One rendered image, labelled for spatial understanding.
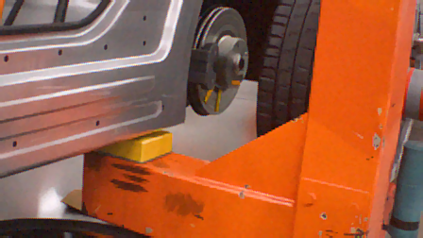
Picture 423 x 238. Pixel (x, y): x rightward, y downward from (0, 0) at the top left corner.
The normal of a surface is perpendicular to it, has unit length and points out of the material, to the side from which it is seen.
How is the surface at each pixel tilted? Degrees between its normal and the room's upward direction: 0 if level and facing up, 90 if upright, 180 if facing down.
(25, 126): 90
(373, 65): 90
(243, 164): 90
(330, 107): 90
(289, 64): 80
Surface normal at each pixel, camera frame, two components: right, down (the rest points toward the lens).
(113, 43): 0.88, 0.18
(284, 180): -0.45, 0.14
